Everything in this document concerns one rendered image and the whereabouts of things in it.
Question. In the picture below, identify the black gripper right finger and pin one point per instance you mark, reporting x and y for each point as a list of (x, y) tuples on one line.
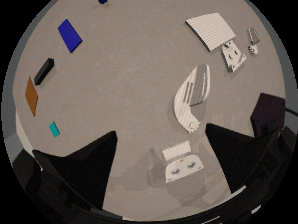
[(238, 154)]

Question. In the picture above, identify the dark blue flat bar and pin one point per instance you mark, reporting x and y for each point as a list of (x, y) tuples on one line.
[(69, 35)]

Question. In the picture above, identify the dark grey flat bar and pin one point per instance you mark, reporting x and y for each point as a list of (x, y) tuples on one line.
[(47, 66)]

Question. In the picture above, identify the brown rectangular plate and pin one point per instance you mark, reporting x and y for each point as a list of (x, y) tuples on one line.
[(31, 96)]

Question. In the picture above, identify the small teal square block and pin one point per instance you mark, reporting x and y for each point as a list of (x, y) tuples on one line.
[(54, 129)]

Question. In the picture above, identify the beige housing plate with two round holes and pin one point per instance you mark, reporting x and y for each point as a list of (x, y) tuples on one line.
[(181, 164)]

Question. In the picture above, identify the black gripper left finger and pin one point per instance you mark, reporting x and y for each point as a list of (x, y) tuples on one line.
[(86, 171)]

